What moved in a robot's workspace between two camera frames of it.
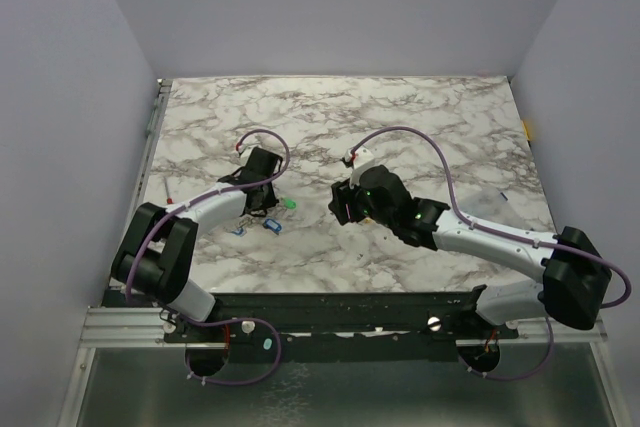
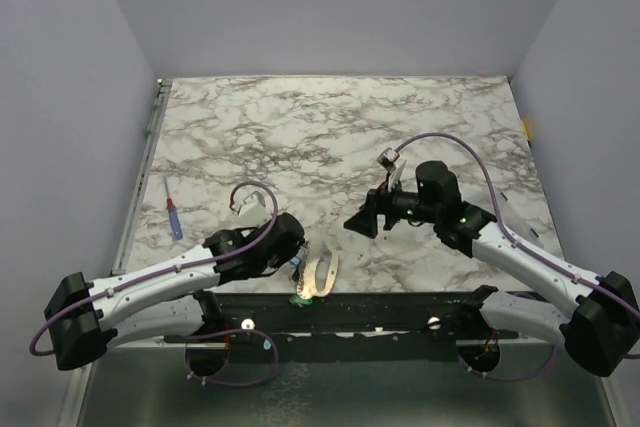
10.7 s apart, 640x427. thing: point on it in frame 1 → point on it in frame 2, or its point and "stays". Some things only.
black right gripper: x=340 y=202 → x=373 y=212
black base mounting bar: x=419 y=326 stays
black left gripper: x=270 y=201 → x=283 y=259
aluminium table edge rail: x=142 y=173 stays
